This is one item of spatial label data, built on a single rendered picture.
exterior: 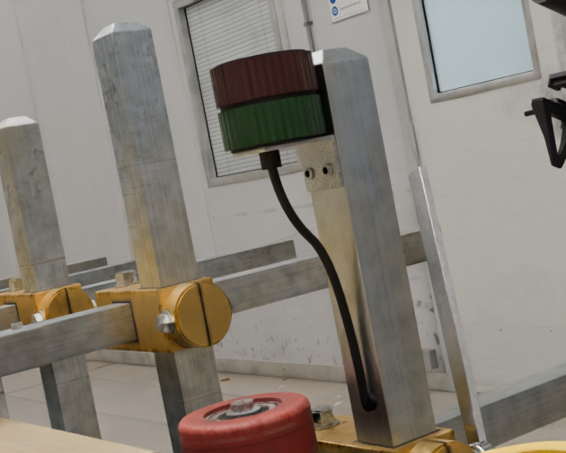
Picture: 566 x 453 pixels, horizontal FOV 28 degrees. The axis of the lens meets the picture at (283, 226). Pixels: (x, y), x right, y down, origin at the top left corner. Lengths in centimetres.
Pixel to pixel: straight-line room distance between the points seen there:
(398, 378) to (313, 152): 14
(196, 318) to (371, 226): 23
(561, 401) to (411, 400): 18
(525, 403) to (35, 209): 52
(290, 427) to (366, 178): 15
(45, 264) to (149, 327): 24
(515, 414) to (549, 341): 350
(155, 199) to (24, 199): 25
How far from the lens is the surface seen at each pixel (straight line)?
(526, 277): 431
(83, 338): 89
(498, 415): 79
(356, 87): 67
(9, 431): 81
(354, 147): 66
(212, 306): 86
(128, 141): 87
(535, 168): 418
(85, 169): 724
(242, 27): 557
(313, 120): 63
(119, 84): 87
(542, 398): 82
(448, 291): 73
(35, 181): 110
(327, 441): 72
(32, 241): 110
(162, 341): 87
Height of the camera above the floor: 104
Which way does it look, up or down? 3 degrees down
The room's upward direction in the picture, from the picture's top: 11 degrees counter-clockwise
